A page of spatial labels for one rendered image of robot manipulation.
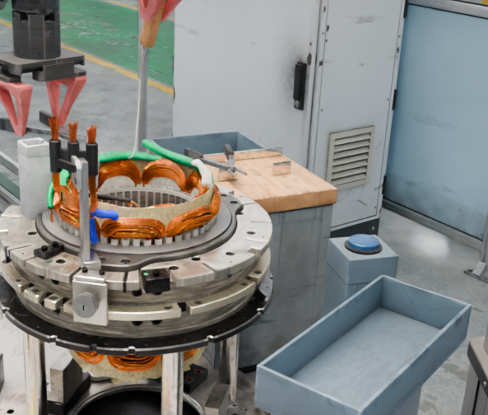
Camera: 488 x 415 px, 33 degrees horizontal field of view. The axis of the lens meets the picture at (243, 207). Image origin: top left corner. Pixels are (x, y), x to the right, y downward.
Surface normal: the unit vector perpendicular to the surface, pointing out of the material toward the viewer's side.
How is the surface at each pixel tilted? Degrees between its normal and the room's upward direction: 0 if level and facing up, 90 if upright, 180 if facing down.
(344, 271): 90
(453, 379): 0
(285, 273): 90
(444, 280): 0
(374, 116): 88
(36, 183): 90
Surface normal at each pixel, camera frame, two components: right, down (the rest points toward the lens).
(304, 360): 0.81, 0.26
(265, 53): -0.80, 0.18
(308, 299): 0.44, 0.36
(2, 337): 0.05, -0.93
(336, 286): -0.95, 0.07
